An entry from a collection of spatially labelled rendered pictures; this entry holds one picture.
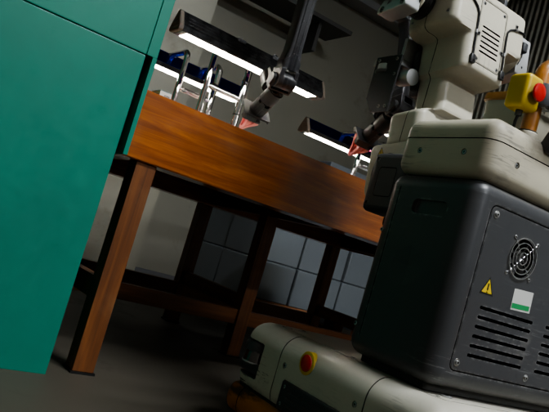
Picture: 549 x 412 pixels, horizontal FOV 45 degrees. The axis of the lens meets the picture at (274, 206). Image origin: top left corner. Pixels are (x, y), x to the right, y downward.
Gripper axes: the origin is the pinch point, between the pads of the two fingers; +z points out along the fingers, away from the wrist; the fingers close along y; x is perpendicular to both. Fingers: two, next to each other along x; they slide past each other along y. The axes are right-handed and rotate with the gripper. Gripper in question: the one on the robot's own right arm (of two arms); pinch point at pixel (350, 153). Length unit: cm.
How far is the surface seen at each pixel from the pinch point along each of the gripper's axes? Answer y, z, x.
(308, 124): -29, 41, -63
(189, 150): 65, 3, 25
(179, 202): -70, 217, -154
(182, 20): 67, -1, -27
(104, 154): 89, 6, 34
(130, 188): 78, 14, 36
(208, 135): 61, -1, 20
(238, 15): -70, 120, -266
